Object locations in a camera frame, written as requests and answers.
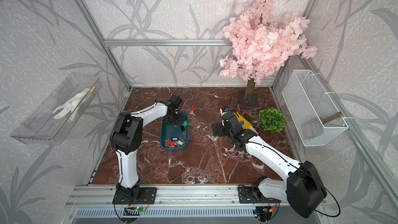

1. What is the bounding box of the clear acrylic wall shelf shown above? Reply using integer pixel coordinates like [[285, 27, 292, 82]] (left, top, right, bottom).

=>
[[10, 73, 102, 145]]

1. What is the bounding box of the white glove on shelf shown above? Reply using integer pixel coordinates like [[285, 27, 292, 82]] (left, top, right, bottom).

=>
[[53, 86, 96, 122]]

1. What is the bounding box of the aluminium front rail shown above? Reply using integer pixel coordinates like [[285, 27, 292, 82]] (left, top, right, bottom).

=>
[[65, 185, 327, 207]]

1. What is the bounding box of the brush with wooden handle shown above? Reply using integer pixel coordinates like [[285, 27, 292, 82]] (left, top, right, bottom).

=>
[[301, 111, 343, 138]]

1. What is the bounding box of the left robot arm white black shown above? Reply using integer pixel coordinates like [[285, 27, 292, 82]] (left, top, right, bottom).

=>
[[110, 94, 182, 201]]

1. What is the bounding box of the left circuit board with wires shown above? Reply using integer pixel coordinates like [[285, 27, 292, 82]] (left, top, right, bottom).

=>
[[122, 206, 147, 216]]

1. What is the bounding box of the teal plastic storage box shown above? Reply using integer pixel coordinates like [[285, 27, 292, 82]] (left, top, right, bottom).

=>
[[160, 112, 189, 151]]

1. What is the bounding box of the green artificial plant ball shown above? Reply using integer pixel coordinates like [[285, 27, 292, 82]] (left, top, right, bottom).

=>
[[258, 107, 286, 133]]

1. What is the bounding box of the white wire mesh basket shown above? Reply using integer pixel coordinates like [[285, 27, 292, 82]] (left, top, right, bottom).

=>
[[282, 69, 348, 147]]

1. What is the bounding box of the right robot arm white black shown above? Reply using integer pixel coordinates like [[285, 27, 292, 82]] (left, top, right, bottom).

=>
[[214, 108, 327, 218]]

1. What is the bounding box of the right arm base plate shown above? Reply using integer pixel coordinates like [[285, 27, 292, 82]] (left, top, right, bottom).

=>
[[237, 185, 281, 204]]

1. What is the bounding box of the yellow black work glove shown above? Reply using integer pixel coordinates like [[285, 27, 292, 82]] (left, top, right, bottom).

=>
[[234, 112, 258, 134]]

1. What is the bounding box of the pink blossom artificial tree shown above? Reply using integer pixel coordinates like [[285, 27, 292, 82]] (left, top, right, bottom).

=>
[[219, 0, 318, 106]]

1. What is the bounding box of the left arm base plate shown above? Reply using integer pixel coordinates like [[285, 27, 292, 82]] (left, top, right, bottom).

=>
[[112, 187, 157, 205]]

